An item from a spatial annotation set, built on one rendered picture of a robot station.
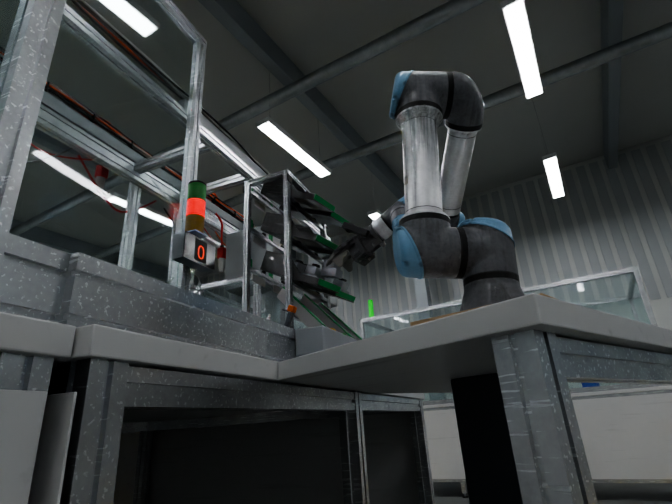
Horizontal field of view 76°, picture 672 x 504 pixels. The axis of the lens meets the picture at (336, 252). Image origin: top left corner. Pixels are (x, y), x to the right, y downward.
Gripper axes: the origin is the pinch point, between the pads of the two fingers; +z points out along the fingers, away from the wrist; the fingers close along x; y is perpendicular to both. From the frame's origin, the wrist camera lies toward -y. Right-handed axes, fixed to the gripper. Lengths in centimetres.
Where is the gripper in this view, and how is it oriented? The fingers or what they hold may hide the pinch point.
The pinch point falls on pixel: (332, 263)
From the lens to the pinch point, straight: 152.3
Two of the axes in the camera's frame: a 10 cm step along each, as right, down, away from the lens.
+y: 4.1, 7.3, -5.5
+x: 5.4, 2.8, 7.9
